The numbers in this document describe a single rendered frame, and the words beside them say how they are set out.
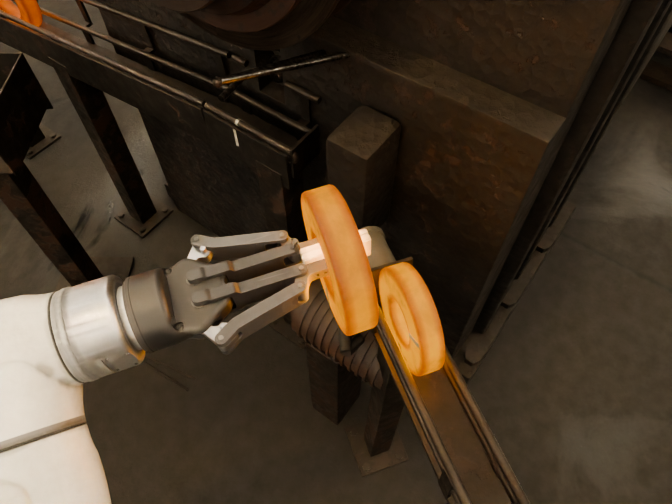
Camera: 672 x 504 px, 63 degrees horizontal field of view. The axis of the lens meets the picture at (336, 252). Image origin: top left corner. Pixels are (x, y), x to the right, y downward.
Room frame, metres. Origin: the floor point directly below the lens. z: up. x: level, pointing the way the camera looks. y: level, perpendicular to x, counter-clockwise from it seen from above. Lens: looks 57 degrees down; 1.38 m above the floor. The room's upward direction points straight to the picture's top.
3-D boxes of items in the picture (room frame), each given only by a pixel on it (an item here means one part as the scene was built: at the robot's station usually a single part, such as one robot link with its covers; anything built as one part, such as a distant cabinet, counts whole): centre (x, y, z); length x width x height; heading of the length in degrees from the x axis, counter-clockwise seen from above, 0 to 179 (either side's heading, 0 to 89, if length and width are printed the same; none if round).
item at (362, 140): (0.60, -0.04, 0.68); 0.11 x 0.08 x 0.24; 144
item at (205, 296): (0.26, 0.08, 0.92); 0.11 x 0.01 x 0.04; 108
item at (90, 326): (0.22, 0.22, 0.91); 0.09 x 0.06 x 0.09; 19
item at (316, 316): (0.43, -0.03, 0.27); 0.22 x 0.13 x 0.53; 54
